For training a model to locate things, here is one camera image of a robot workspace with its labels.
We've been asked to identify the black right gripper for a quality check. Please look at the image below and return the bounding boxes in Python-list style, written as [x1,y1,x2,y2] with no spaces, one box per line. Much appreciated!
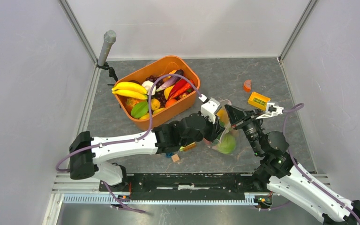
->
[224,104,263,156]

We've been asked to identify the clear zip top bag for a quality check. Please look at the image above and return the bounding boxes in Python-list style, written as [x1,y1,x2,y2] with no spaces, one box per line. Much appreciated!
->
[204,99,240,154]

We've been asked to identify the green toy cabbage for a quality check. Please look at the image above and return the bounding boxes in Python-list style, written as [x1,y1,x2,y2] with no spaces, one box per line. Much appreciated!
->
[217,133,237,154]

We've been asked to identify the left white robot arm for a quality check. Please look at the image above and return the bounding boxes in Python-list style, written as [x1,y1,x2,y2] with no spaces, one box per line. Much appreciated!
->
[69,113,225,191]

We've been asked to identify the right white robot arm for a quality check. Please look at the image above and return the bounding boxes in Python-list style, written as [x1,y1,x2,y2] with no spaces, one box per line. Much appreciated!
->
[225,105,360,225]

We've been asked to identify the orange green layered toy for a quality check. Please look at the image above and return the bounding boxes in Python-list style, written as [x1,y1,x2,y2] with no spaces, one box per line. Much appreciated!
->
[179,142,196,151]

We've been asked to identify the yellow toy waffle block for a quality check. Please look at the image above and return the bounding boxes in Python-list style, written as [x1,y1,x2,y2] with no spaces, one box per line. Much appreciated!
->
[247,92,271,111]

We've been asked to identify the orange semicircle toy block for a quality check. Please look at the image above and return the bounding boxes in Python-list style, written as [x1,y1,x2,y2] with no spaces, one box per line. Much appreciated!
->
[243,79,252,92]

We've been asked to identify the small tan wooden cube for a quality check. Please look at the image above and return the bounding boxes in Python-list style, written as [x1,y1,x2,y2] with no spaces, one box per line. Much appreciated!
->
[171,154,180,163]

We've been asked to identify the blue toy brick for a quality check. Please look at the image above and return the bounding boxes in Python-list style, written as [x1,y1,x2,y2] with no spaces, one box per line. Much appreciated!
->
[166,152,173,158]

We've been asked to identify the orange toy carrot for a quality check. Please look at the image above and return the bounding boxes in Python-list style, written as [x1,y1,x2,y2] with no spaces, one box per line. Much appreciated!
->
[170,82,192,99]

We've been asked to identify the yellow toy bell pepper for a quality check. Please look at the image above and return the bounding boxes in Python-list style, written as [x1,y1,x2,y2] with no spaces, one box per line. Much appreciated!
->
[164,86,174,100]

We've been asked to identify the yellow toy lemon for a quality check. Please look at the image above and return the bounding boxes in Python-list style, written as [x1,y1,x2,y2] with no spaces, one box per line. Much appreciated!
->
[150,98,161,111]

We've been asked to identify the red toy chili pepper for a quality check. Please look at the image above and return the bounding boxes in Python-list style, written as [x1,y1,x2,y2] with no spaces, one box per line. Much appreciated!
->
[167,79,187,100]

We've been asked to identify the dark purple toy grapes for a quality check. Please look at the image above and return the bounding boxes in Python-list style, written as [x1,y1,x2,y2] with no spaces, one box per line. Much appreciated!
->
[154,90,167,108]

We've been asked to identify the orange plastic tub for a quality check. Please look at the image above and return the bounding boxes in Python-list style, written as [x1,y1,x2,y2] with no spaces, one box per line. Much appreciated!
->
[115,55,201,131]

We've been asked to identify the purple toy eggplant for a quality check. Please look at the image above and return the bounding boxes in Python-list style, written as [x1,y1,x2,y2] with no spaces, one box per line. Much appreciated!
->
[156,69,184,92]

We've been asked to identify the green toy starfruit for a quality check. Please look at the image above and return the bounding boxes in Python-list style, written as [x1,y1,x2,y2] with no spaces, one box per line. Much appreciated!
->
[131,101,149,119]

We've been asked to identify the white toy garlic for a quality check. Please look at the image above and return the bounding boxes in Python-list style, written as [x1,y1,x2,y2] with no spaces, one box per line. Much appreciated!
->
[141,80,156,96]

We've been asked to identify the yellow toy banana bunch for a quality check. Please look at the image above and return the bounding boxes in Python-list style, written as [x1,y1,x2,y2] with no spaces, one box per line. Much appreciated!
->
[112,82,148,100]

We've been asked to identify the grey microphone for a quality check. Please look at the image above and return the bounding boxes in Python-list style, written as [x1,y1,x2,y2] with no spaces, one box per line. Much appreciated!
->
[97,30,117,67]

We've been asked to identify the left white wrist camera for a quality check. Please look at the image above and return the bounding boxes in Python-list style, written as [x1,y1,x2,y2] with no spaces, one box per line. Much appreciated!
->
[200,96,221,124]

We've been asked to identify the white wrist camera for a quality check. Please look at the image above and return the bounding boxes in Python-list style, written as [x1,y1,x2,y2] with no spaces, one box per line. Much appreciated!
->
[200,96,221,124]
[256,102,284,119]

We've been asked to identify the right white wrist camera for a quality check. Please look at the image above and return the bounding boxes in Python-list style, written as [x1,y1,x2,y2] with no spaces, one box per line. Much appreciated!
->
[256,102,284,119]

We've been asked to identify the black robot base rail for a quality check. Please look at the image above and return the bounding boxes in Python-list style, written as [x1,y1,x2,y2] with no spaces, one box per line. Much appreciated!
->
[111,172,269,201]

